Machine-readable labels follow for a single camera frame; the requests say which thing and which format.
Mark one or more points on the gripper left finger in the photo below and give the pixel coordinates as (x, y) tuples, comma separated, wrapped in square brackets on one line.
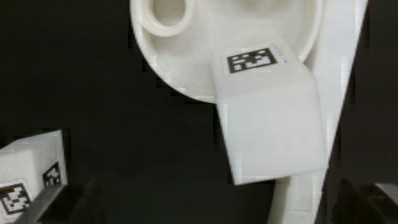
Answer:
[(66, 205)]

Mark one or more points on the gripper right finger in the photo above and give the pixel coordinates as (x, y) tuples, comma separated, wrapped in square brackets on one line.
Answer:
[(366, 205)]

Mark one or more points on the white right barrier wall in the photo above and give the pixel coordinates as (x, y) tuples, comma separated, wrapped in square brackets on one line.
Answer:
[(298, 189)]

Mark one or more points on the white stool leg front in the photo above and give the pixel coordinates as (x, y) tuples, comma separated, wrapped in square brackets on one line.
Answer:
[(32, 169)]

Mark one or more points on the white round stool seat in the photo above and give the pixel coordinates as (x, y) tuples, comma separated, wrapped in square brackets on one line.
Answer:
[(188, 28)]

